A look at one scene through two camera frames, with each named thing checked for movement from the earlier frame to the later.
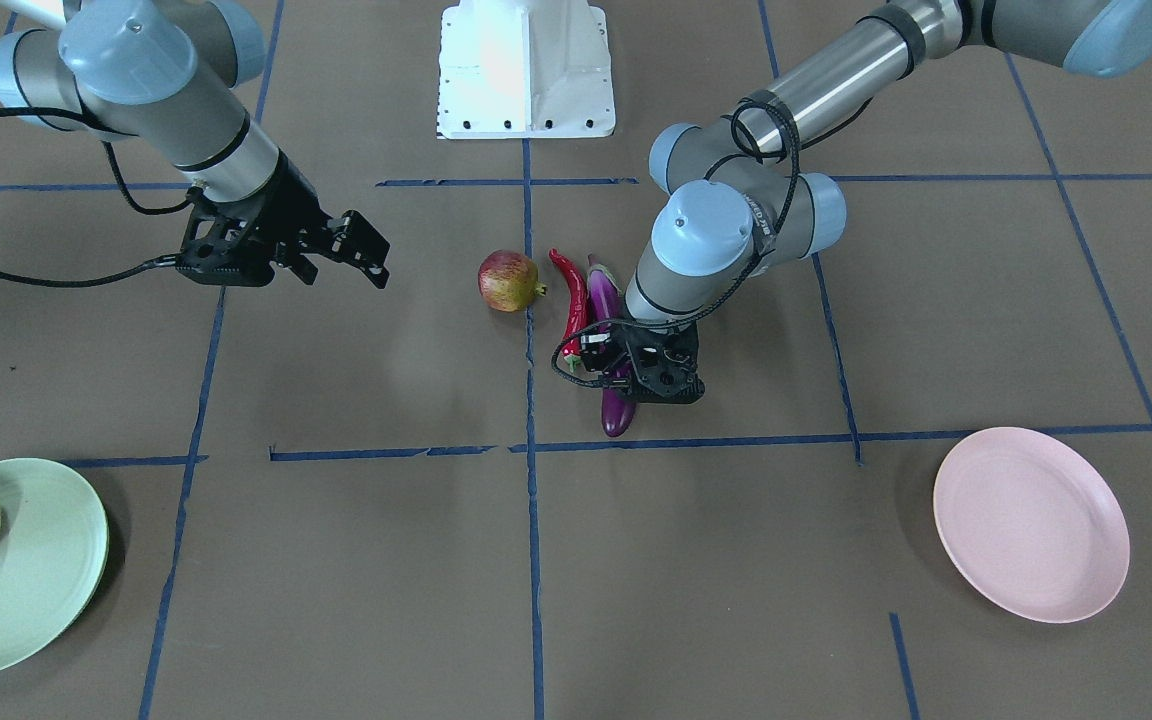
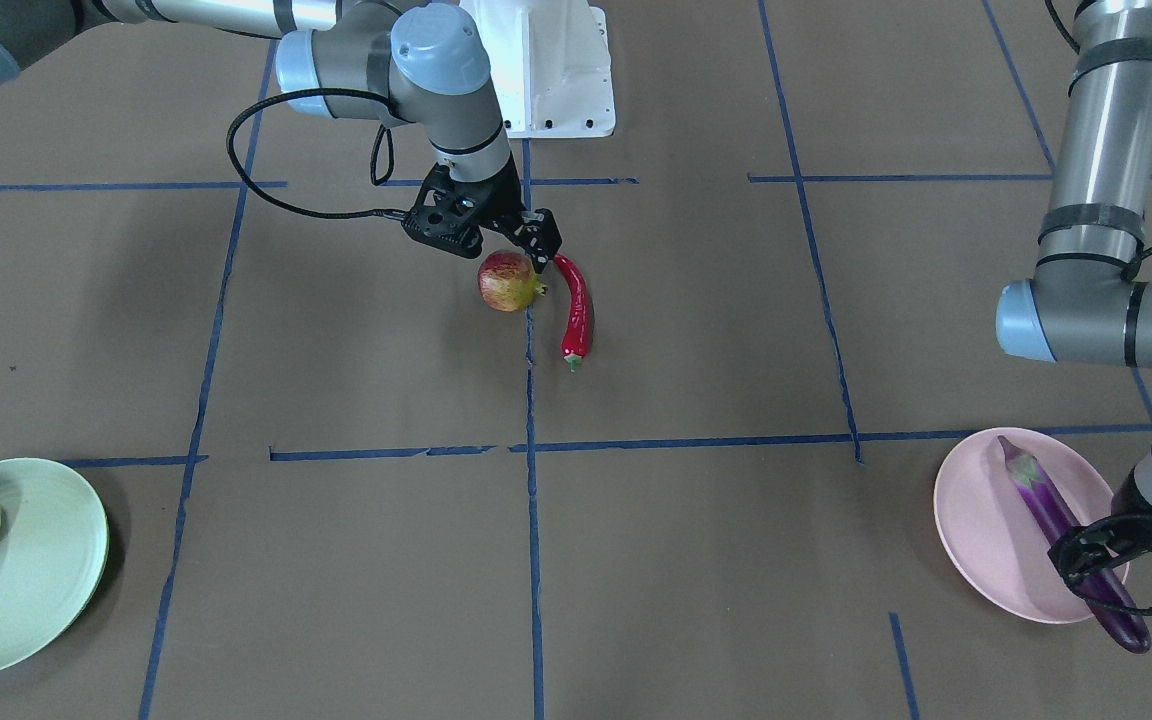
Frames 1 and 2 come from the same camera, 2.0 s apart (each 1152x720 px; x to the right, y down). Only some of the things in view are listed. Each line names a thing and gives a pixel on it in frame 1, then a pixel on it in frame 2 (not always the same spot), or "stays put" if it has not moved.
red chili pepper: (578, 312) stays put
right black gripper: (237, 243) to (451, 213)
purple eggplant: (606, 305) to (1126, 629)
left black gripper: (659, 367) to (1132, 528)
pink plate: (1031, 525) stays put
